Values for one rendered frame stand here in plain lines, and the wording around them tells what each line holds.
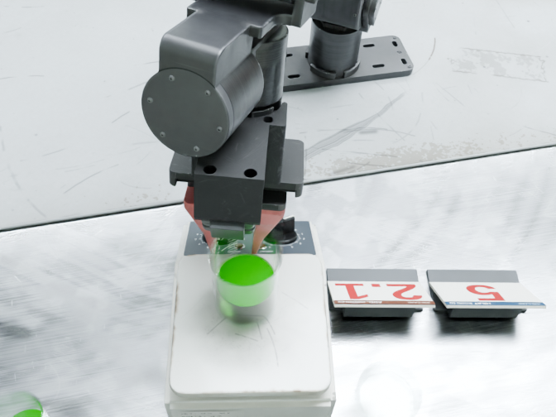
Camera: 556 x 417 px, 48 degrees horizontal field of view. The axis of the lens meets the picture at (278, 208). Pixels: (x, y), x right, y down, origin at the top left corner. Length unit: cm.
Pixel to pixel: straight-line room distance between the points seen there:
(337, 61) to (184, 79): 43
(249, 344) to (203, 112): 20
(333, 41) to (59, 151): 34
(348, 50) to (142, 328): 40
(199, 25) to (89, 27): 52
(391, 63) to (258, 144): 44
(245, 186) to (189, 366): 16
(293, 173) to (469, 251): 25
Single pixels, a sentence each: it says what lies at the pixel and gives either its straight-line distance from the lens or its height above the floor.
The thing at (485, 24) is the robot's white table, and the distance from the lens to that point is 94.
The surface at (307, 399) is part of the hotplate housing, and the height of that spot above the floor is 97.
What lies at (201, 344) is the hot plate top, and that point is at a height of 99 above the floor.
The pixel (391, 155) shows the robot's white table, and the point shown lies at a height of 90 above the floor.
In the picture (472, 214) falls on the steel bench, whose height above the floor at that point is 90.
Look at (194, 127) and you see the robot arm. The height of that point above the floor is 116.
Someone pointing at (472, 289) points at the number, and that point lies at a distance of 62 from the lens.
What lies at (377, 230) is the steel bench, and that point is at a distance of 66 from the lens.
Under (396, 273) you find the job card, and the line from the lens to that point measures 63.
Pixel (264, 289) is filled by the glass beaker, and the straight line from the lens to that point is 44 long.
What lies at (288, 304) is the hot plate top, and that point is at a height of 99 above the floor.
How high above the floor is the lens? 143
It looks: 53 degrees down
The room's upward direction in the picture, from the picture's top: 4 degrees clockwise
